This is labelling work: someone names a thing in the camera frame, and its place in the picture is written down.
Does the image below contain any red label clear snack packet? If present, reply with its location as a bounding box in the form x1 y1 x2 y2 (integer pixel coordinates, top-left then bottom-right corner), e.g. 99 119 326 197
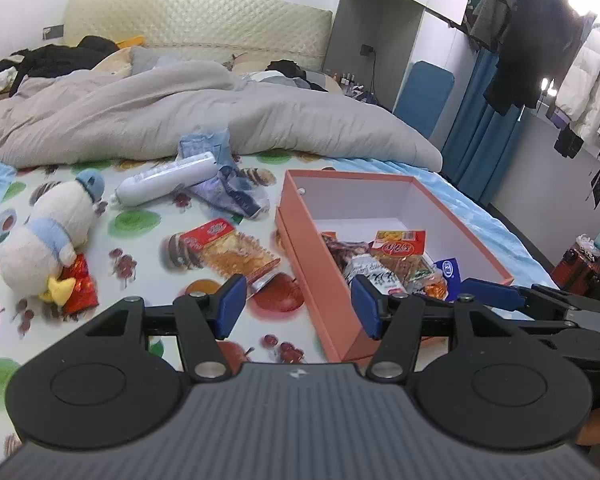
180 218 282 295

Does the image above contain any black clothes pile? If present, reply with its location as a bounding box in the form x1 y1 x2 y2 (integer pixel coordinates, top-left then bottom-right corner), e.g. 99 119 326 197
7 35 121 96

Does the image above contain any red suitcase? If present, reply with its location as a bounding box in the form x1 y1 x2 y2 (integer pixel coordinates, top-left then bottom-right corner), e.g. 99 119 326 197
550 247 600 291

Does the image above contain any blue white snack packet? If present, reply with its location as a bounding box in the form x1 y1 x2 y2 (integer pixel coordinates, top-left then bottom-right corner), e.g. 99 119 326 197
432 257 463 301

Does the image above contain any white plush duck toy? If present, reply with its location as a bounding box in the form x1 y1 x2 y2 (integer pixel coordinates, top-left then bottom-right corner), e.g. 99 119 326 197
0 170 107 303

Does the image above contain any grey duvet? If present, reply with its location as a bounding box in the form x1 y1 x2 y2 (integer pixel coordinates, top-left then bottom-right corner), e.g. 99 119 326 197
0 57 443 171

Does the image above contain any crumpled navy white wrapper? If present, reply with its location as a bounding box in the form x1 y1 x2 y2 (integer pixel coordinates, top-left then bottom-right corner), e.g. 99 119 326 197
187 164 272 219

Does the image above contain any white snack pouch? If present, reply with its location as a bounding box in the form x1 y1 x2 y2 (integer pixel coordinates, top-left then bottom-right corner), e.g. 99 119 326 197
325 239 406 296

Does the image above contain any light blue star blanket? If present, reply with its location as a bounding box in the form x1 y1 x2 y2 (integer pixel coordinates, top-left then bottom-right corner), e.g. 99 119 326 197
0 147 556 291

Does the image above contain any peach pillow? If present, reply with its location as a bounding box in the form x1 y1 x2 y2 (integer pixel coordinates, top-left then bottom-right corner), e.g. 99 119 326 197
92 50 133 78

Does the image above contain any white tube bottle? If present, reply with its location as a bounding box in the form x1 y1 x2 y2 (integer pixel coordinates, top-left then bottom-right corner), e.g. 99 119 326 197
111 152 218 208

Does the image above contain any fruit print mat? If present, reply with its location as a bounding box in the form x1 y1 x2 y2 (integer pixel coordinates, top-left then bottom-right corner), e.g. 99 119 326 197
0 152 371 461

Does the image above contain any black coat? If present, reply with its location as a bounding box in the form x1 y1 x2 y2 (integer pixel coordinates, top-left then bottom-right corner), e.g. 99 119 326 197
482 0 588 116

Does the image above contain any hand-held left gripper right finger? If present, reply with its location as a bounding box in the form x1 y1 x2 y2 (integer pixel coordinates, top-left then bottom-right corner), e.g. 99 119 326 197
350 275 538 382

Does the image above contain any orange cardboard box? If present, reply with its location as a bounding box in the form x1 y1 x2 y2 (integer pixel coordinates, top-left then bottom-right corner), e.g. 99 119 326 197
274 169 515 363

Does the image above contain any beige quilted headboard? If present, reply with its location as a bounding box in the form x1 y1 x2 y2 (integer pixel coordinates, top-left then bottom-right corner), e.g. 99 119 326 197
62 0 333 68

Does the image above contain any light blue plastic bag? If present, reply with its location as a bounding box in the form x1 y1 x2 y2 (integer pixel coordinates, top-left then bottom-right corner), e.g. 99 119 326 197
178 129 238 167

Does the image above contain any beige patterned pillow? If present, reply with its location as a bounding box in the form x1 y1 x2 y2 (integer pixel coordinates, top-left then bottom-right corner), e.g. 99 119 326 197
230 52 271 78

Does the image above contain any bright red snack packet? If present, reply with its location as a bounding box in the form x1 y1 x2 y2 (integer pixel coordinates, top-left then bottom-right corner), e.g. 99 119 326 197
59 253 101 315

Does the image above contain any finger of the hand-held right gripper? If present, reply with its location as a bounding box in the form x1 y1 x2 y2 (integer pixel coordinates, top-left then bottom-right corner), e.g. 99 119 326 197
512 316 586 337
462 279 600 313

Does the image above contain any grey striped jacket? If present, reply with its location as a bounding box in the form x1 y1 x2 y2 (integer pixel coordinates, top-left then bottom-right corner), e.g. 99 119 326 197
467 0 526 53

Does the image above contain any grey white garment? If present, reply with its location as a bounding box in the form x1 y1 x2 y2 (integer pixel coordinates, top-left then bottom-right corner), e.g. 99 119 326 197
245 72 311 88

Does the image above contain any group of small bottles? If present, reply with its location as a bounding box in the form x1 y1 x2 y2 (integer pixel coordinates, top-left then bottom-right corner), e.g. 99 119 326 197
334 72 366 93

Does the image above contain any orange red logo snack packet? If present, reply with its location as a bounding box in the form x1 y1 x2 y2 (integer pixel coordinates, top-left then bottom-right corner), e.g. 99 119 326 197
370 230 427 283

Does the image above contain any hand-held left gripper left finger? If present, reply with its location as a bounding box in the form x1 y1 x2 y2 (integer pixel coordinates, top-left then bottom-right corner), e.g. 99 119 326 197
82 274 248 382

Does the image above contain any small black garment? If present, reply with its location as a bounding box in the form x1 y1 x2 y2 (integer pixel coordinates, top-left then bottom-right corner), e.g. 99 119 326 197
554 125 586 158

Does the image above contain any white puffer jacket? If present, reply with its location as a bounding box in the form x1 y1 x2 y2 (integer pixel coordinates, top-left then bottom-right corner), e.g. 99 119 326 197
555 15 600 148

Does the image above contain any blue curtain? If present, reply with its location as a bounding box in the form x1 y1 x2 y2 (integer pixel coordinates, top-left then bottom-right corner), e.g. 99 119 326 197
442 47 531 206

